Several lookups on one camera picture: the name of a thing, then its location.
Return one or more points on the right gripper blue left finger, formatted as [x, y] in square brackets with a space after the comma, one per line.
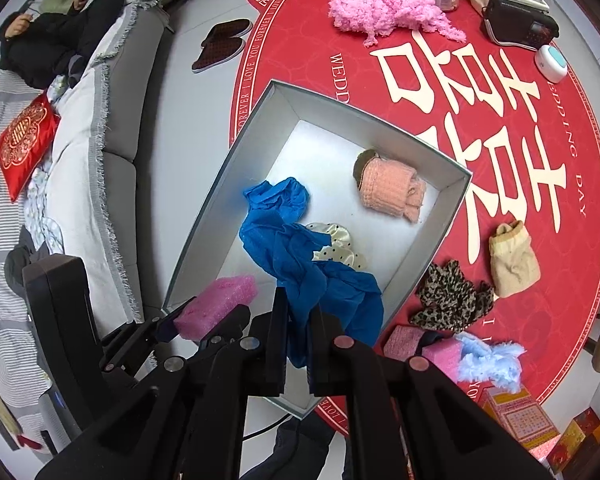
[266, 364]

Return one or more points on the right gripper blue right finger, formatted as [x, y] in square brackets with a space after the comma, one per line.
[326, 367]

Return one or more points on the small pink foam block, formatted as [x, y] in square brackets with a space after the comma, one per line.
[204, 312]

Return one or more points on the cream polka dot scrunchie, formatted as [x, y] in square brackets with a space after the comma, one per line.
[340, 248]

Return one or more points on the leopard print scrunchie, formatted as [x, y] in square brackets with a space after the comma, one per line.
[449, 301]

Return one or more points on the blue plastic glove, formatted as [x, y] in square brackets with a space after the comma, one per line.
[285, 251]

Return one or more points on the light blue fluffy cloth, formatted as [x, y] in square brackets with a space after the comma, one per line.
[498, 364]

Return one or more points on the pink knit sock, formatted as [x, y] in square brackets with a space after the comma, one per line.
[389, 186]

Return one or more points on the beige sock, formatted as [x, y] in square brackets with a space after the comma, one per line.
[514, 266]

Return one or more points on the large pink foam block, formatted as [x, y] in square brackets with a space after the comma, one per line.
[445, 354]

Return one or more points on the red patterned carton box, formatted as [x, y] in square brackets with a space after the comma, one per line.
[523, 417]

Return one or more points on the grey sofa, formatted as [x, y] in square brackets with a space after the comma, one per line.
[85, 191]

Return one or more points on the red embroidered cushion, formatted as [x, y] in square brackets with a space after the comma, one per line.
[24, 143]

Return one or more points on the red round table mat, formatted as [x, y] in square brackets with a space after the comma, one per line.
[533, 149]

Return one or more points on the pair of brown slippers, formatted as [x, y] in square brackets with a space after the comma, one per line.
[223, 42]

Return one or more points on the fluffy pink yarn cloth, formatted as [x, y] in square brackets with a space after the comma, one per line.
[380, 18]

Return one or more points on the white blue round device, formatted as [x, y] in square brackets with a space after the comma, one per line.
[551, 63]

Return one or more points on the black radio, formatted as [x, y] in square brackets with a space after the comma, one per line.
[512, 24]

